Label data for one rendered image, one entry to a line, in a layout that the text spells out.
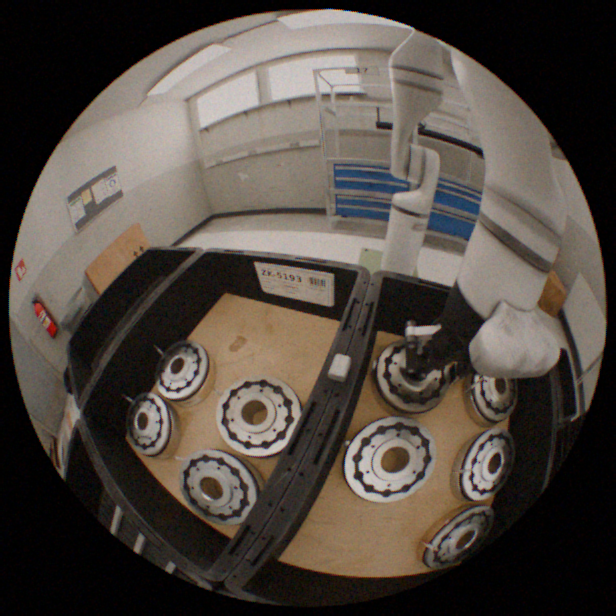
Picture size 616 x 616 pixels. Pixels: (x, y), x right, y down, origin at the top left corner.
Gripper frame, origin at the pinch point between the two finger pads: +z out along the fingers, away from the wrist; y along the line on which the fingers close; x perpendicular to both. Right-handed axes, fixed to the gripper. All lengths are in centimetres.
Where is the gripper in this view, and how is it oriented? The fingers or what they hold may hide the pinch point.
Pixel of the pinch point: (434, 377)
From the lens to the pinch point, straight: 27.8
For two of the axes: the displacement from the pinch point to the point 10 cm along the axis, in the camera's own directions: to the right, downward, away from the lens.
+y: -9.6, -1.4, 2.6
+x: -2.7, 7.1, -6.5
